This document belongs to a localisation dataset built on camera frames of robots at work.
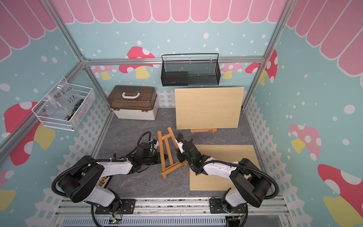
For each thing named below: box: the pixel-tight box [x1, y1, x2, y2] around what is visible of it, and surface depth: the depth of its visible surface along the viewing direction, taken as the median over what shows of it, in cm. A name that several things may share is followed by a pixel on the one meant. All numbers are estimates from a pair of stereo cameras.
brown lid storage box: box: [106, 85, 157, 112], surface depth 103 cm
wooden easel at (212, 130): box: [190, 128, 218, 135], surface depth 102 cm
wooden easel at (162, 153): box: [157, 127, 189, 179], surface depth 81 cm
